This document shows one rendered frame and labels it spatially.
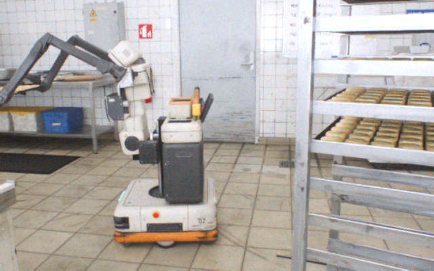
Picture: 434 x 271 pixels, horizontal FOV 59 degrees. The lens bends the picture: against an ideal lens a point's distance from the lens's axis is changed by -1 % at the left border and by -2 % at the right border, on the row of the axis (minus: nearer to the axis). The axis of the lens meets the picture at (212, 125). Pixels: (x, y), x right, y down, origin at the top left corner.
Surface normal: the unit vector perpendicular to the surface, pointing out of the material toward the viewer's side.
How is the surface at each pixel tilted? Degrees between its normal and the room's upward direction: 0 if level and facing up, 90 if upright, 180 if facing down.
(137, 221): 90
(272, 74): 90
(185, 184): 90
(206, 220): 90
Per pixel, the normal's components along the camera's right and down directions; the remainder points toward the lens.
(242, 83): -0.18, 0.20
